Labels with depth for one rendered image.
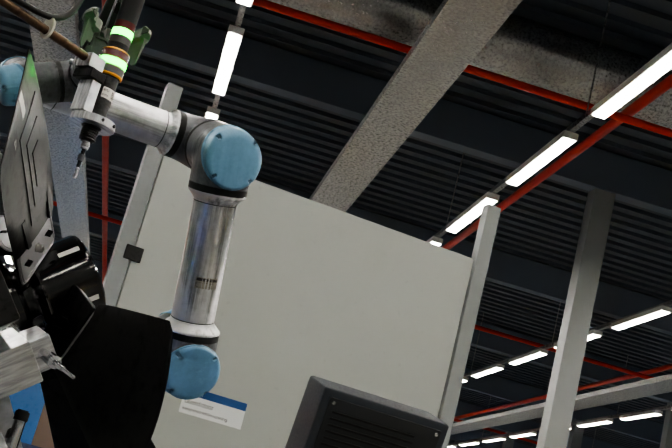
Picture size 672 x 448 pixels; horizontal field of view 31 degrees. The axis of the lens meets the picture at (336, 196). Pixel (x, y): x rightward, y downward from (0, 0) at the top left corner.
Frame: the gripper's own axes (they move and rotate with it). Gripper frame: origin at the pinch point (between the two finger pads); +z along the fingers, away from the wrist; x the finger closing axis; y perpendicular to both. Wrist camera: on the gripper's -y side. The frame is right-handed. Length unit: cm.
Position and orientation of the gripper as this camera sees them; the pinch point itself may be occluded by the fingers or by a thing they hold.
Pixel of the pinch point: (121, 18)
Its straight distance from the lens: 199.7
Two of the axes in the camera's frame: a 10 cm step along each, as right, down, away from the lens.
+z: 3.6, -1.8, -9.1
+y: -2.4, 9.3, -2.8
